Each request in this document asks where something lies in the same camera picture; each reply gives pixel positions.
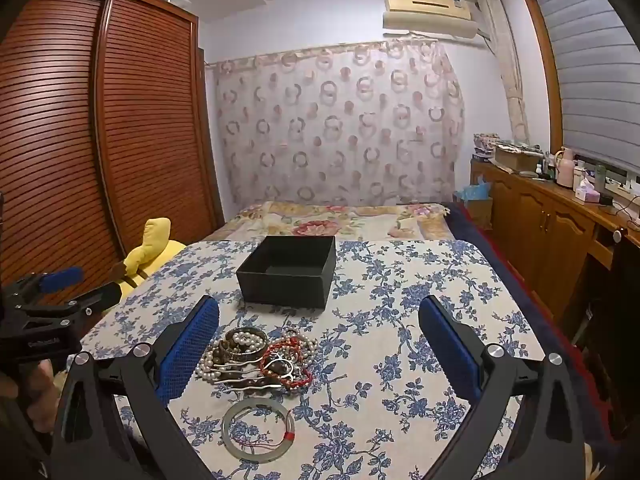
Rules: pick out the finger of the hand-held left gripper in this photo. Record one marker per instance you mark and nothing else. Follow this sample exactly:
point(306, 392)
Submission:
point(102, 294)
point(62, 278)

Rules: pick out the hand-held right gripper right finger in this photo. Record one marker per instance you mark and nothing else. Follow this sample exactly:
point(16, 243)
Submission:
point(452, 345)

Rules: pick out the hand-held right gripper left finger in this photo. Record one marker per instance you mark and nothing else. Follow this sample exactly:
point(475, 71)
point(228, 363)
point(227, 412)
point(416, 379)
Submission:
point(192, 350)

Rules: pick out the silver hairpin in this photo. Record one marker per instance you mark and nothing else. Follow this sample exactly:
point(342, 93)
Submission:
point(240, 385)

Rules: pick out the green jade bangle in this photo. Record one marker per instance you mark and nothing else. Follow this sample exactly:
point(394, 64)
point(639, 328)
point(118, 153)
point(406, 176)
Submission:
point(226, 429)

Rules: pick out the black jewelry box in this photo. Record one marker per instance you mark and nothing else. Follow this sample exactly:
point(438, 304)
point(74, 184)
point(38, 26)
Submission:
point(285, 290)

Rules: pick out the person's left hand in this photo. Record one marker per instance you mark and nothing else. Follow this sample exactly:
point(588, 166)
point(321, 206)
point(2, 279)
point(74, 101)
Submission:
point(37, 390)

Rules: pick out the blue floral tablecloth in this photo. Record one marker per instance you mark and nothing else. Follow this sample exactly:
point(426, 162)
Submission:
point(400, 310)

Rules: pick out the yellow plush toy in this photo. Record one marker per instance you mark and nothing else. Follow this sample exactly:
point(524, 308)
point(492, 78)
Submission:
point(150, 250)

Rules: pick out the cardboard box with blue bag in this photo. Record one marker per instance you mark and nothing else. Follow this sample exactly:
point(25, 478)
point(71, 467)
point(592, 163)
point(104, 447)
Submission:
point(475, 202)

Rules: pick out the wooden cabinet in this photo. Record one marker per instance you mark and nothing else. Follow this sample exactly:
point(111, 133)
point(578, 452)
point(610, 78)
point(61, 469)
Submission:
point(540, 220)

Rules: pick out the wooden louvered wardrobe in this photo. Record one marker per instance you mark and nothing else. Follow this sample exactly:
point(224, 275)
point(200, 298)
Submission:
point(150, 135)

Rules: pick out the cardboard box on cabinet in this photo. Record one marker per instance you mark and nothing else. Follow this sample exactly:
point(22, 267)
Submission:
point(517, 157)

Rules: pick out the patterned fabric bag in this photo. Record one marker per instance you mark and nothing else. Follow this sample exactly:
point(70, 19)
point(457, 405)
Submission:
point(484, 146)

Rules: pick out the pink tissue box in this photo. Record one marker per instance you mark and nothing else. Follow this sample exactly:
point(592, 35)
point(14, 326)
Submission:
point(586, 194)

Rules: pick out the pink thermos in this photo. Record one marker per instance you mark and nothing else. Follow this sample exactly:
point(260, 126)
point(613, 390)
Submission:
point(565, 170)

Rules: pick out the green bottle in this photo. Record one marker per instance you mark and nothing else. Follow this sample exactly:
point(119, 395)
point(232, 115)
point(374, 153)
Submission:
point(600, 177)

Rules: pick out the circle print curtain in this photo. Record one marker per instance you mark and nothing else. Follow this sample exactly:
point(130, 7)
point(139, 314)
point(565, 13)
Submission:
point(340, 135)

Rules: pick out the beige side curtain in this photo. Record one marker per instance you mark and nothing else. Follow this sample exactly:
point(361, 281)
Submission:
point(507, 70)

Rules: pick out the grey window blind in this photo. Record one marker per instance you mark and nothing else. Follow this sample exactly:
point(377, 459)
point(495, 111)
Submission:
point(590, 85)

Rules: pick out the beige air conditioner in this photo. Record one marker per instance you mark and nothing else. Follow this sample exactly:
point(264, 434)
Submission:
point(430, 12)

